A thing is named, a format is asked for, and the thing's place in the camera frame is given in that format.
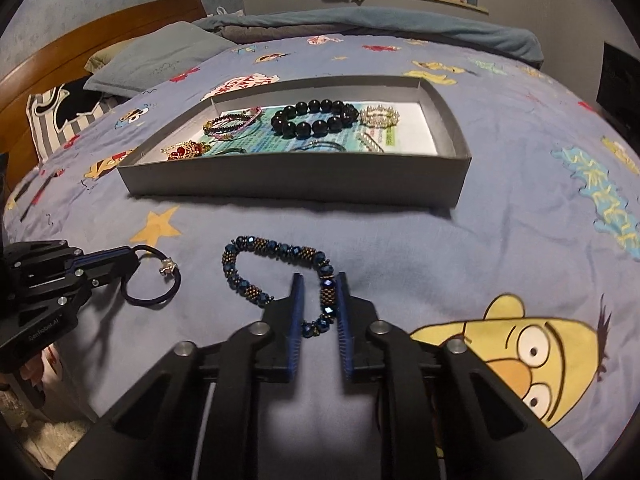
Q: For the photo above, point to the wooden headboard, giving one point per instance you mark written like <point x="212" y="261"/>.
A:
<point x="64" y="60"/>

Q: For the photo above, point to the black monitor screen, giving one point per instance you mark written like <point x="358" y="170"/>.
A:
<point x="618" y="91"/>

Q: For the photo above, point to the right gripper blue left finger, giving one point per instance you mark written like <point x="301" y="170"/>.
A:
<point x="194" y="414"/>

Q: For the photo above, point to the grey shallow cardboard box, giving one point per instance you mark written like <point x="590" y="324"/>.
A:
<point x="412" y="180"/>

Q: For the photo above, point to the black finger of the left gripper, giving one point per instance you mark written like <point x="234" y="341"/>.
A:
<point x="110" y="272"/>

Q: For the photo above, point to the striped black white pillow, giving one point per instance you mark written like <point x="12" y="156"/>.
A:
<point x="59" y="114"/>

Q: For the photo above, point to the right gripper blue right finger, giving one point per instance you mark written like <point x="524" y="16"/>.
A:
<point x="444" y="414"/>

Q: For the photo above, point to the printed paper sheet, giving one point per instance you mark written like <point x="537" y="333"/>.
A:
<point x="315" y="126"/>

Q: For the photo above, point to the teal folded blanket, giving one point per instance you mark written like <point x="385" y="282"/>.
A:
<point x="516" y="43"/>

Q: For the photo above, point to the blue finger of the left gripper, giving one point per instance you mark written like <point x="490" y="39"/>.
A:
<point x="102" y="257"/>

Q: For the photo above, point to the pearl bar hair clip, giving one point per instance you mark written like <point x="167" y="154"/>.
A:
<point x="369" y="143"/>

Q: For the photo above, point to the grey blue pillow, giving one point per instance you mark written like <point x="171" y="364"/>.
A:
<point x="132" y="66"/>

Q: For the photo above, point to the pearl ring brooch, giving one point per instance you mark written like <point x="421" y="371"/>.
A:
<point x="379" y="116"/>

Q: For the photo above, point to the blue cartoon bed sheet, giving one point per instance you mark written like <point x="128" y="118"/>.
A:
<point x="547" y="224"/>

